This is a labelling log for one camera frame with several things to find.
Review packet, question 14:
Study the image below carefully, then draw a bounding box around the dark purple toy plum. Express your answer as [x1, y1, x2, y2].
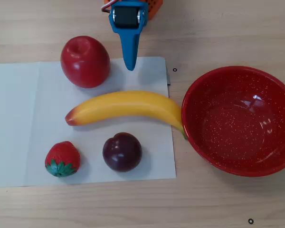
[102, 132, 143, 173]

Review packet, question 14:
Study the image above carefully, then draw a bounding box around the red toy strawberry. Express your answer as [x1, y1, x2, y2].
[44, 141, 81, 178]

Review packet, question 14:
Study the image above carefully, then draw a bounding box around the red toy apple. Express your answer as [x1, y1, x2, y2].
[60, 35, 111, 89]

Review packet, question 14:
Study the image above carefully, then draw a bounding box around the white paper sheet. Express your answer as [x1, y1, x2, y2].
[0, 56, 177, 188]

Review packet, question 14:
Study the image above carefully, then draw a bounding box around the yellow toy banana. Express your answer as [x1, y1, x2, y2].
[65, 91, 188, 140]

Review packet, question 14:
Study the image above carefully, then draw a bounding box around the white red black servo cable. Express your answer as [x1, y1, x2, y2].
[101, 0, 115, 14]

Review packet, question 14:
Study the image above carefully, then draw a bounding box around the red speckled bowl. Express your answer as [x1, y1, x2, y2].
[181, 66, 285, 178]

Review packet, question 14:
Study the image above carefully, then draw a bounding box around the blue gripper body with servo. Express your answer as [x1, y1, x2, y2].
[111, 0, 146, 28]

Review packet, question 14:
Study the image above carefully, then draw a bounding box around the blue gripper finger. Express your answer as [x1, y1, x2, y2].
[109, 9, 147, 72]

